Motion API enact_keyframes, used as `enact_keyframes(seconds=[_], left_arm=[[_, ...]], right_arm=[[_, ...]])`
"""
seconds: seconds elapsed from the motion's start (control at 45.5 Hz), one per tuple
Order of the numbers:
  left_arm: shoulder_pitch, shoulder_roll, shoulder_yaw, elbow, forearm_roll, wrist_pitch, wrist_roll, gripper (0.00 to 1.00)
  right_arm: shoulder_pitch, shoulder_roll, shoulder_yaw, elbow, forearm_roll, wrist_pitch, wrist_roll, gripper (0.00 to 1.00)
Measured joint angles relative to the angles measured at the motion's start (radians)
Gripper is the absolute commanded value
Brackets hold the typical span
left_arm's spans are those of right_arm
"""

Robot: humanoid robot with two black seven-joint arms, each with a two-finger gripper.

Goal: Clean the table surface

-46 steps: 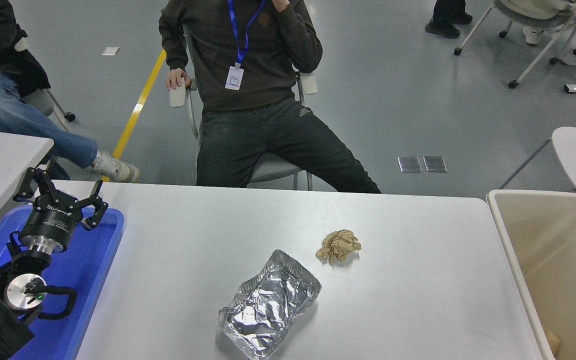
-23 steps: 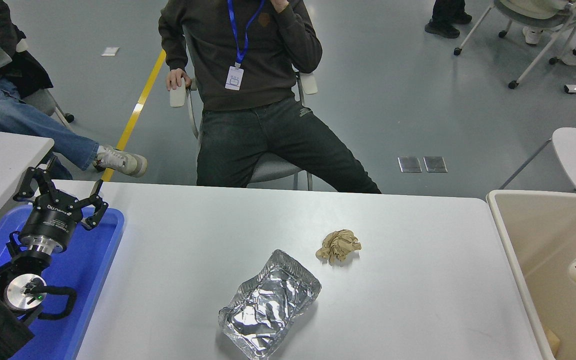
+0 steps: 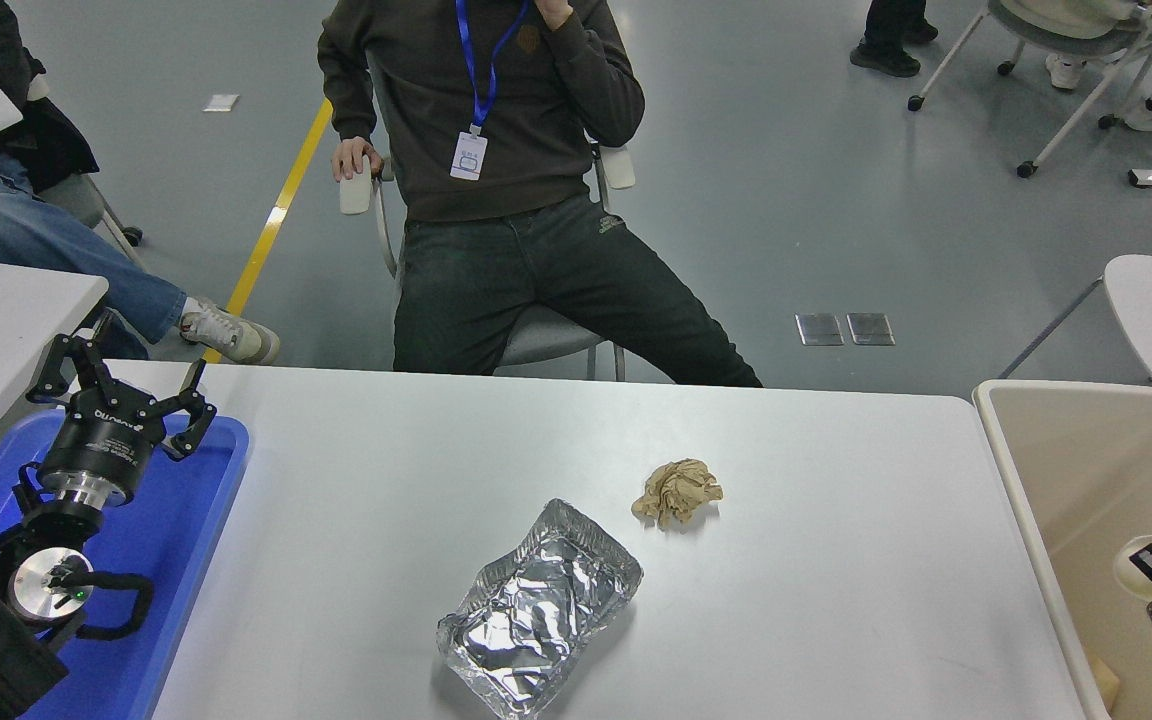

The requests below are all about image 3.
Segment grey wheeled chair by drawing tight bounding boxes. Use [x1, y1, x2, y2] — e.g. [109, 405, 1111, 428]
[36, 170, 147, 271]

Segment foil tray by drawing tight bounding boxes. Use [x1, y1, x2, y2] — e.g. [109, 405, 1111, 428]
[436, 498, 644, 720]

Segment lanyard person's right hand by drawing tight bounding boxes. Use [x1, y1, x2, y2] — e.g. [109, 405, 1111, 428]
[331, 136, 384, 184]

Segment white framed wheeled chair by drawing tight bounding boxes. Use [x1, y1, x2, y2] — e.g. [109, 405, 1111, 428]
[906, 0, 1152, 179]

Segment large pale bin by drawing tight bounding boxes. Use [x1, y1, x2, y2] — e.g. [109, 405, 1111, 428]
[973, 378, 1152, 720]

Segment blue lanyard with badge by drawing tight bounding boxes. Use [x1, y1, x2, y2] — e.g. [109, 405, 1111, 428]
[450, 0, 534, 182]

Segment person with lanyard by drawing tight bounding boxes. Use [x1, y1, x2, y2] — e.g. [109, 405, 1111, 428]
[316, 0, 764, 388]

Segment tan paper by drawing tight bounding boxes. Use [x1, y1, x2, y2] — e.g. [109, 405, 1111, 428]
[631, 458, 724, 531]

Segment blue plastic tray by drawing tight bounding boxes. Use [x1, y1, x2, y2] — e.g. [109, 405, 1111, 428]
[0, 410, 252, 720]

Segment grey chair with white armrests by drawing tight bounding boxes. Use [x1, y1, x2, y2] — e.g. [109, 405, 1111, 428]
[338, 50, 637, 383]

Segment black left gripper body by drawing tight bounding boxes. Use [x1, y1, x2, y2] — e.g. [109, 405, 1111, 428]
[39, 384, 169, 493]

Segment person in black shoes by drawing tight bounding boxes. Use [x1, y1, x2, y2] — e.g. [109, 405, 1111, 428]
[849, 0, 942, 78]

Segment tan scrap in bin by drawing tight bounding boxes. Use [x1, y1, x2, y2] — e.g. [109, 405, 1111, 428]
[1086, 648, 1123, 713]

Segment white side table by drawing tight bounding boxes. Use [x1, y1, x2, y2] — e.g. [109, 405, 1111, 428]
[0, 255, 109, 471]

